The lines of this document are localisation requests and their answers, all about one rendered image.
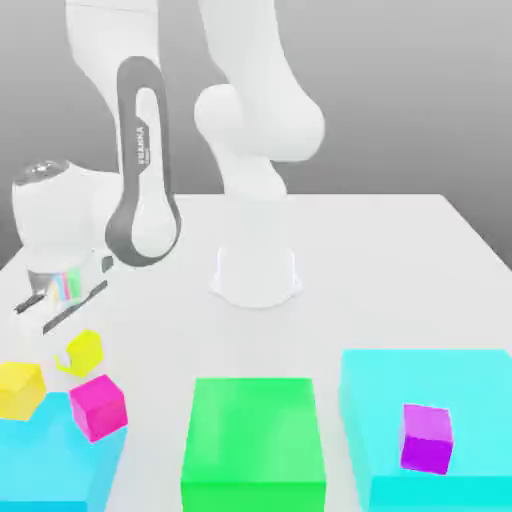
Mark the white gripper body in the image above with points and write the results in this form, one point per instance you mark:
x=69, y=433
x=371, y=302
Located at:
x=66, y=316

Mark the small yellow cube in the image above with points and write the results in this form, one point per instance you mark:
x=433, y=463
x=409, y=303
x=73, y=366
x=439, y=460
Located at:
x=86, y=352
x=20, y=390

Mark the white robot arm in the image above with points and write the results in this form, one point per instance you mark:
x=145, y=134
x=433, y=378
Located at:
x=256, y=132

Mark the small magenta cube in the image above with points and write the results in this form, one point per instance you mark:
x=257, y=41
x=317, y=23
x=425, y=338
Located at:
x=98, y=408

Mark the small purple cube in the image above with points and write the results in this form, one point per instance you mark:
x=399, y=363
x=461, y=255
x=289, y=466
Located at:
x=426, y=440

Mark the large cyan box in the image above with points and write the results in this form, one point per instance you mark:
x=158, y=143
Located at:
x=48, y=468
x=472, y=384

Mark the large green box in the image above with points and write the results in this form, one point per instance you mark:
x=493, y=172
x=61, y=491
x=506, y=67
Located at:
x=254, y=436

